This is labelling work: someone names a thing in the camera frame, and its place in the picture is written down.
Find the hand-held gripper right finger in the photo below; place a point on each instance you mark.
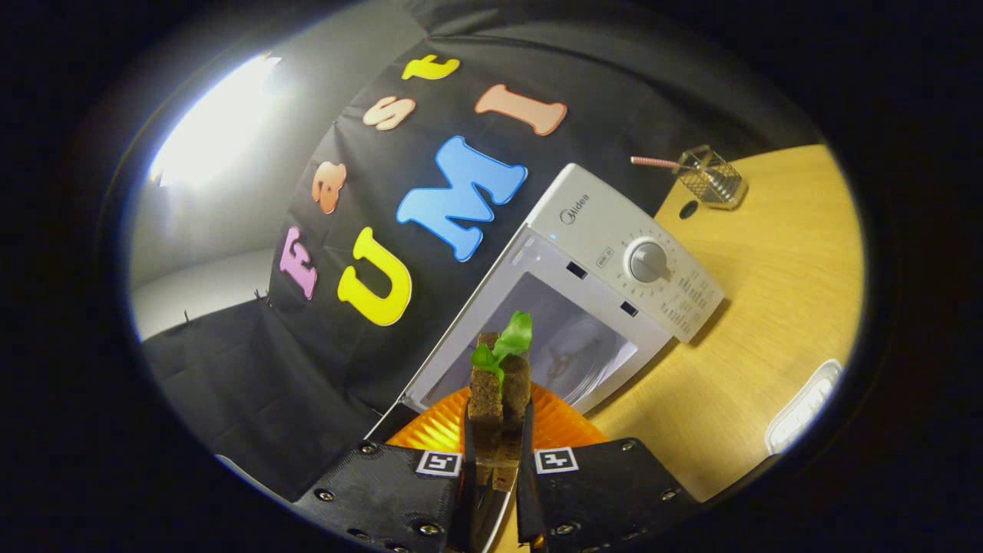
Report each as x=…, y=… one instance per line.
x=599, y=491

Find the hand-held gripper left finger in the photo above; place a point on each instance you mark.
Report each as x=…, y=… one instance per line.
x=384, y=491

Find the brown bread lettuce sandwich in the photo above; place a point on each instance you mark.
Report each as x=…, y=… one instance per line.
x=485, y=407

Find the white microwave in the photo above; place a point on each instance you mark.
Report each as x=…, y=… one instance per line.
x=599, y=223

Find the glass microwave turntable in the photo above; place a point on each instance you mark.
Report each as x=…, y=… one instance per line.
x=584, y=369

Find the small white food tray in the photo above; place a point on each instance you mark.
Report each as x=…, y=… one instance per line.
x=802, y=411

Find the black table grommet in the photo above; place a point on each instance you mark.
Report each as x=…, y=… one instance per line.
x=689, y=210

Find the pink striped straw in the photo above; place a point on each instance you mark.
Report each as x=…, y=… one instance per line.
x=653, y=161

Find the ceiling light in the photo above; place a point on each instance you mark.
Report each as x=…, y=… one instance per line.
x=215, y=123

